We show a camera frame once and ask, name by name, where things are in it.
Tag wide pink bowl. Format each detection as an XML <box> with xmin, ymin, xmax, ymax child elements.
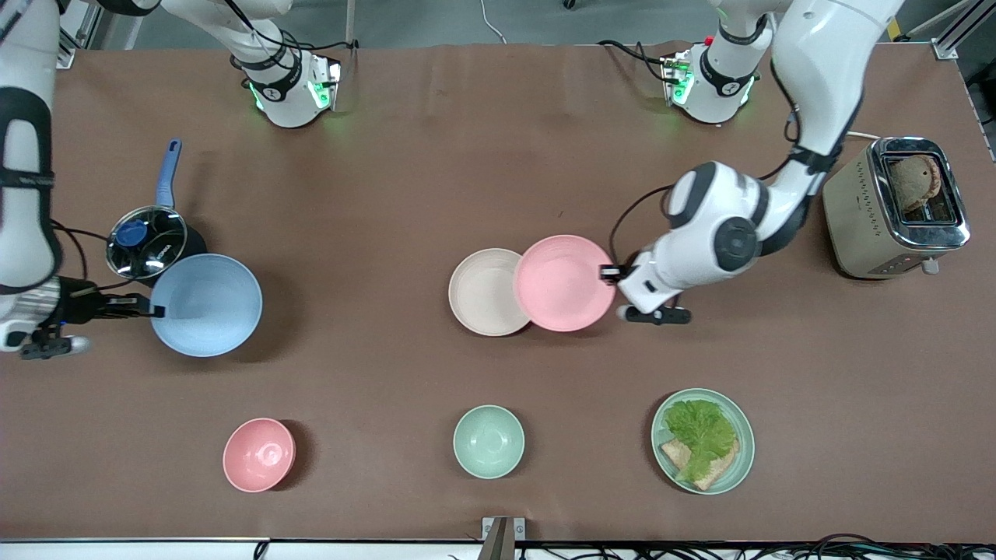
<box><xmin>514</xmin><ymin>235</ymin><xmax>618</xmax><ymax>333</ymax></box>

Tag wide blue bowl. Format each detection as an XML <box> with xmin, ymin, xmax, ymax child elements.
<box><xmin>149</xmin><ymin>254</ymin><xmax>264</xmax><ymax>359</ymax></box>

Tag glass lid with blue knob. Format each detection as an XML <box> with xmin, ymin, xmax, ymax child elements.
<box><xmin>107</xmin><ymin>205</ymin><xmax>188</xmax><ymax>279</ymax></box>

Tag wide beige bowl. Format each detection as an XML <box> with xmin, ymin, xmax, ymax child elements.
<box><xmin>448</xmin><ymin>248</ymin><xmax>531</xmax><ymax>337</ymax></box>

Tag green lettuce leaf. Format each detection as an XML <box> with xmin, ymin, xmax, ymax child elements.
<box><xmin>663</xmin><ymin>399</ymin><xmax>738</xmax><ymax>483</ymax></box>

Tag green plate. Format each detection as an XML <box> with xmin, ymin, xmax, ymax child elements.
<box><xmin>651</xmin><ymin>388</ymin><xmax>756</xmax><ymax>495</ymax></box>

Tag small pink bowl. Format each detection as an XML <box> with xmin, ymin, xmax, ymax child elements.
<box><xmin>223</xmin><ymin>418</ymin><xmax>296</xmax><ymax>493</ymax></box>

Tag toast bread slice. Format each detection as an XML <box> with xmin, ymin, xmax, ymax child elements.
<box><xmin>660</xmin><ymin>438</ymin><xmax>740</xmax><ymax>492</ymax></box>

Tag small green bowl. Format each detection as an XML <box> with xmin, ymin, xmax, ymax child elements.
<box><xmin>453</xmin><ymin>404</ymin><xmax>525</xmax><ymax>480</ymax></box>

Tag beige chrome toaster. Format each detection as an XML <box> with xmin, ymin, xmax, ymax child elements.
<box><xmin>822</xmin><ymin>137</ymin><xmax>972</xmax><ymax>280</ymax></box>

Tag brown bread slice in toaster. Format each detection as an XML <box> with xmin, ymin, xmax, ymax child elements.
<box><xmin>889</xmin><ymin>155</ymin><xmax>942</xmax><ymax>214</ymax></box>

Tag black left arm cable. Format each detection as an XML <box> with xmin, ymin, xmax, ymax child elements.
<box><xmin>608</xmin><ymin>184</ymin><xmax>676</xmax><ymax>267</ymax></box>

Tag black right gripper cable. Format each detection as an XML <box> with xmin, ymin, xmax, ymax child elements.
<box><xmin>51</xmin><ymin>220</ymin><xmax>111</xmax><ymax>290</ymax></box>

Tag black pot with blue handle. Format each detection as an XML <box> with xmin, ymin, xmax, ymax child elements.
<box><xmin>107</xmin><ymin>138</ymin><xmax>209</xmax><ymax>281</ymax></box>

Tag aluminium frame profile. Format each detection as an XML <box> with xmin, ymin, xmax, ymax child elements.
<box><xmin>56</xmin><ymin>0</ymin><xmax>106</xmax><ymax>69</ymax></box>
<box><xmin>887</xmin><ymin>0</ymin><xmax>996</xmax><ymax>61</ymax></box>

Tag white cable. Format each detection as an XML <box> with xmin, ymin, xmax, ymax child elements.
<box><xmin>479</xmin><ymin>0</ymin><xmax>508</xmax><ymax>44</ymax></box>

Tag metal table bracket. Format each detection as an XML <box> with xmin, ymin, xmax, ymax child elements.
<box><xmin>481</xmin><ymin>516</ymin><xmax>526</xmax><ymax>560</ymax></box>

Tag black cable bundle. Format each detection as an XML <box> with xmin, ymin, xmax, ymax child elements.
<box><xmin>249</xmin><ymin>533</ymin><xmax>996</xmax><ymax>560</ymax></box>

